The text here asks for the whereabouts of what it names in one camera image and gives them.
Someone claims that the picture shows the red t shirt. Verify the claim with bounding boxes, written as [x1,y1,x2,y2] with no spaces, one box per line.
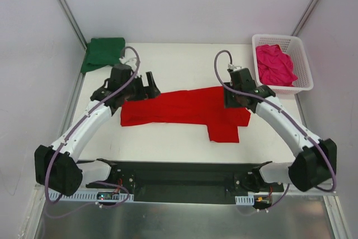
[120,86,251,143]

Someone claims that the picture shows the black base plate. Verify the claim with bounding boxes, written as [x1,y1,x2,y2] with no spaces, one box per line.
[83,159,291,203]

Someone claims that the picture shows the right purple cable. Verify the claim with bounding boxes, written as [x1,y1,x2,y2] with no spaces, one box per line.
[214,50,337,213]

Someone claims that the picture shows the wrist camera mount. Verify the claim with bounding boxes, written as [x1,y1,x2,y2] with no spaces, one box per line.
[119,57,138,69]
[227,63,242,73]

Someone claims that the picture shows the purple cable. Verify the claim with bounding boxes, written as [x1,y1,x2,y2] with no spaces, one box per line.
[44,46,140,219]
[214,50,337,213]

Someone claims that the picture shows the folded green t shirt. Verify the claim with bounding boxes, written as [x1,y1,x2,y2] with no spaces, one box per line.
[81,38,125,74]

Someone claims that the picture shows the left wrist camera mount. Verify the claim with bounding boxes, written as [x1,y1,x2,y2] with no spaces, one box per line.
[119,57,138,69]

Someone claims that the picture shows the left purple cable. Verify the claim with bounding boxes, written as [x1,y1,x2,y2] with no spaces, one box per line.
[44,46,140,219]

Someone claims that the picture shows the left white cable duct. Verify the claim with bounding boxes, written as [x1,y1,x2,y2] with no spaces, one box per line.
[60,191,134,203]

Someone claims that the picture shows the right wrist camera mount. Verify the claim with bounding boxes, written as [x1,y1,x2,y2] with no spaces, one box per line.
[227,63,242,73]

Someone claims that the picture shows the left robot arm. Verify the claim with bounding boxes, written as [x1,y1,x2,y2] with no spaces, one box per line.
[34,64,161,196]

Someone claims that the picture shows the white cable duct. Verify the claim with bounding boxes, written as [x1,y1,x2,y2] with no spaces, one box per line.
[60,191,134,203]
[235,195,255,206]

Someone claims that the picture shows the pink t shirt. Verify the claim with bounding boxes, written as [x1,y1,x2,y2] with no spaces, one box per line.
[256,44,298,87]

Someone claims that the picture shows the white plastic basket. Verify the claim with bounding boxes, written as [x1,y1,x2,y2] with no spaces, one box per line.
[252,34,314,95]

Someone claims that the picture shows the right white cable duct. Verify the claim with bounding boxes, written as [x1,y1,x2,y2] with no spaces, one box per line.
[235,195,255,206]

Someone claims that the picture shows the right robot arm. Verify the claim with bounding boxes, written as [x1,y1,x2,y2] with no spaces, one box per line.
[223,66,337,193]

